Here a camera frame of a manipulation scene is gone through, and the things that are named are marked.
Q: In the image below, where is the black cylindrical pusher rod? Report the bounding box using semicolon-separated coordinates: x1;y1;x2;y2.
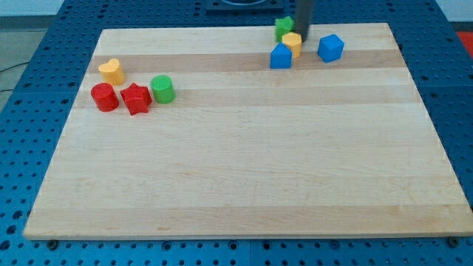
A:
293;0;316;43

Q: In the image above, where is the red cylinder block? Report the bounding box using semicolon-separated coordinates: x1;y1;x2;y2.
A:
91;83;119;112

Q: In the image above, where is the green cylinder block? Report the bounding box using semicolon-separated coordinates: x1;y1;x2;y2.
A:
150;75;176;104

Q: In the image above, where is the blue pentagon block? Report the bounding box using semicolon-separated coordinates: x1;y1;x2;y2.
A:
270;42;293;69

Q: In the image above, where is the wooden board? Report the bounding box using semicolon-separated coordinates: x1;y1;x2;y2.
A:
24;23;472;240

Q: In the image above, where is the red star block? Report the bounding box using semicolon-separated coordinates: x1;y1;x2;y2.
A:
120;83;152;115

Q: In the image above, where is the yellow heart block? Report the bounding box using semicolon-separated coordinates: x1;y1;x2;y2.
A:
98;58;125;86

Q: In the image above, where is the green star block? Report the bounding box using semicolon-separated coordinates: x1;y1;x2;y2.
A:
274;16;294;42

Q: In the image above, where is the blue cube block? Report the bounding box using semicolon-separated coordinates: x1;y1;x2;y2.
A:
317;34;344;63

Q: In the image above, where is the yellow hexagon block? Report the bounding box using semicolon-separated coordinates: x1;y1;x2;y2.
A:
282;32;302;58

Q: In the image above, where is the black cable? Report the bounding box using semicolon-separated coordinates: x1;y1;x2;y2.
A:
0;61;30;93

